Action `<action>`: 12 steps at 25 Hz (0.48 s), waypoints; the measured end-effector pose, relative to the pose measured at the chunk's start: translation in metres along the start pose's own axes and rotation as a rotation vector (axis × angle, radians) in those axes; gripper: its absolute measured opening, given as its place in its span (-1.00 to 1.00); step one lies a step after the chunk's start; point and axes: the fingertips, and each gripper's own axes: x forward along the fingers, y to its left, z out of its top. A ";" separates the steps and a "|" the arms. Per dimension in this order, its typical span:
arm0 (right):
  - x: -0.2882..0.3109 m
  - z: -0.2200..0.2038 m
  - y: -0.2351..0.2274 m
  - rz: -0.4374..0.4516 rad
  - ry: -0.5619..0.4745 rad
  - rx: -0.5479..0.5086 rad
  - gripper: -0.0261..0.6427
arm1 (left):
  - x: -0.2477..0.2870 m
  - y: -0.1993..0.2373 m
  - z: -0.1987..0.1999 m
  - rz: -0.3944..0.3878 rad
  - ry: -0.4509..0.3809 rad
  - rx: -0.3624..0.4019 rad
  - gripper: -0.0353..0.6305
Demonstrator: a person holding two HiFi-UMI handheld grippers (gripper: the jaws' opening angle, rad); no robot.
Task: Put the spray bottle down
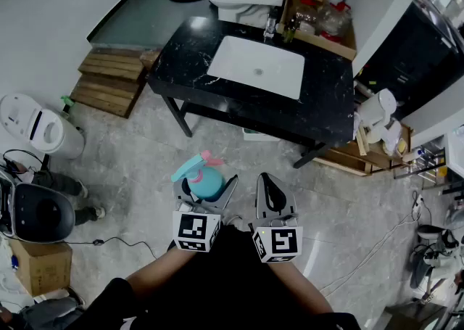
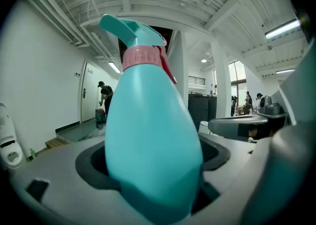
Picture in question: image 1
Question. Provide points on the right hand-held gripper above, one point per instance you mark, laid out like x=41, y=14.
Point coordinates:
x=281, y=241

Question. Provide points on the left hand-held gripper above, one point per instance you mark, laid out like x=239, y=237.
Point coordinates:
x=195, y=228

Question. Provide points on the teal spray bottle pink collar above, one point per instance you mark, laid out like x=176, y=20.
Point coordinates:
x=204, y=183

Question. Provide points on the person's right forearm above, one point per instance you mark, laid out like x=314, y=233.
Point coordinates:
x=301, y=285

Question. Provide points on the person's left forearm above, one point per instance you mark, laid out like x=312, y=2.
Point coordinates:
x=163, y=270

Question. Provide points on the dark green pump bottle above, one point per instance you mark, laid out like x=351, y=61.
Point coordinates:
x=290, y=31

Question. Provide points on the person's shoe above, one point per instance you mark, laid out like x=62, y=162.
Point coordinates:
x=233, y=221

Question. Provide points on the white flat box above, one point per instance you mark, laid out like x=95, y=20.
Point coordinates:
x=259, y=135

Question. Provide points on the person's black clothing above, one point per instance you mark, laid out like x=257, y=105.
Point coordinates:
x=224, y=285

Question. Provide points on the low wooden shelf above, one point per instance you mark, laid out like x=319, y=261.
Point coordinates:
x=373, y=161

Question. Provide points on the black marble table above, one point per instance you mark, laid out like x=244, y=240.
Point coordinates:
x=326, y=103

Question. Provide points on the white sink basin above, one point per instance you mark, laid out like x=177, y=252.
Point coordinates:
x=257, y=65

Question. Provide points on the white kettle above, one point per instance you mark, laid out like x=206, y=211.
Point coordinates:
x=377, y=107

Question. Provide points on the wooden pallet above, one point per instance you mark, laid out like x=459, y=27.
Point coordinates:
x=108, y=82

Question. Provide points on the black round stool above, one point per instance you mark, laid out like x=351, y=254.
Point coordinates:
x=45, y=212

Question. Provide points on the small green object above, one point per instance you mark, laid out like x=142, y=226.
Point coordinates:
x=67, y=101

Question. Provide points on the white lidded trash can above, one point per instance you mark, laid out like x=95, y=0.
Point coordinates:
x=43, y=127

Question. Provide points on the white machine on stand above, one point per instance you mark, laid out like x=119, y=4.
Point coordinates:
x=438, y=259

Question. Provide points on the chrome faucet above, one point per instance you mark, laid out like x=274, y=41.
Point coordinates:
x=270, y=25

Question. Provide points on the red-lidded clear container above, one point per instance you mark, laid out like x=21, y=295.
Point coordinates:
x=335, y=22

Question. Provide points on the black cabinet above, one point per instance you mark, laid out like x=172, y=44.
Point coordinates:
x=417, y=56

